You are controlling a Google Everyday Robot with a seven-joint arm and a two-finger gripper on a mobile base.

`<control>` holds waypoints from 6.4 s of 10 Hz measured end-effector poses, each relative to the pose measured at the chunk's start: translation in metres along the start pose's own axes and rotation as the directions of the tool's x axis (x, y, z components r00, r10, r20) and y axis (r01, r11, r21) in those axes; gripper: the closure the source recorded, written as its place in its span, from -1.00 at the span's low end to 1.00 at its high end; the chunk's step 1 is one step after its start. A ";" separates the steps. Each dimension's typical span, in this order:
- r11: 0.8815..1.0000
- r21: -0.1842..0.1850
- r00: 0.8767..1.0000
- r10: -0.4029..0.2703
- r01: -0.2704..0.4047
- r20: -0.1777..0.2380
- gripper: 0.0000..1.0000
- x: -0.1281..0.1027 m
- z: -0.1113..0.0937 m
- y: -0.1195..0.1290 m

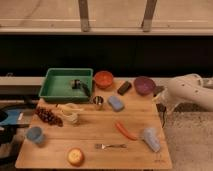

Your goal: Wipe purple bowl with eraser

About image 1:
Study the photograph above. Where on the window post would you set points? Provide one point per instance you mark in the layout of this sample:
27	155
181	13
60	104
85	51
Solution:
148	15
84	15

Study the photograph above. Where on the silver fork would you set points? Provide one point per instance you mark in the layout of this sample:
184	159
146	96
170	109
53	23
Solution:
104	146

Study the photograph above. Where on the blue black machine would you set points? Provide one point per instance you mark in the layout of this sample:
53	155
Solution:
14	119

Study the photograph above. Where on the right window post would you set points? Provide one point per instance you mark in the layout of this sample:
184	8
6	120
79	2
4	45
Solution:
148	15

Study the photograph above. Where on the orange carrot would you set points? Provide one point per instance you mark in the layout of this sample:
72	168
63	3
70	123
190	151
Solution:
124	131

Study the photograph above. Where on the purple bowl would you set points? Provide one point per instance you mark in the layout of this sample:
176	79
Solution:
144	85

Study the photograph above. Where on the black brush in tray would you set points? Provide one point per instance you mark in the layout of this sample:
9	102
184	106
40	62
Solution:
78	84

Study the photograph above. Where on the yellow apple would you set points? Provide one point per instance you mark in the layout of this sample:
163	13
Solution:
75	157

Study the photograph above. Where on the blue sponge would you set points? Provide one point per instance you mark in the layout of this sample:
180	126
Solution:
115	103

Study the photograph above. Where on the small metal cup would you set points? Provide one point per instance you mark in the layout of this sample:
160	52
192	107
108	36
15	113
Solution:
98	102

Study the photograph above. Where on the black eraser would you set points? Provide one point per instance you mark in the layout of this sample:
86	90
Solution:
124	88

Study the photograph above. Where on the left window post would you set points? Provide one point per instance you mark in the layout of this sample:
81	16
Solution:
84	15

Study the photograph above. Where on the orange bowl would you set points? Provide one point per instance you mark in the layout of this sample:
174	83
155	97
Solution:
103	79

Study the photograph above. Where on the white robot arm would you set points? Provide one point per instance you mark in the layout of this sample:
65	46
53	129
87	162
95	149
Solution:
186	88

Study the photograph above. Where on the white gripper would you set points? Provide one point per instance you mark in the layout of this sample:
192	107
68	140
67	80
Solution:
162	97

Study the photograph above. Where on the bunch of dark grapes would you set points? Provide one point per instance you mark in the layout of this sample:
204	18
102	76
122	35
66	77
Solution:
48	117

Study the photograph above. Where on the green plastic tray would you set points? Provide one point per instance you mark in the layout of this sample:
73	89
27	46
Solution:
56	86

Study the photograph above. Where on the yellow banana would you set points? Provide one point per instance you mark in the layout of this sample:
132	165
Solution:
69	108

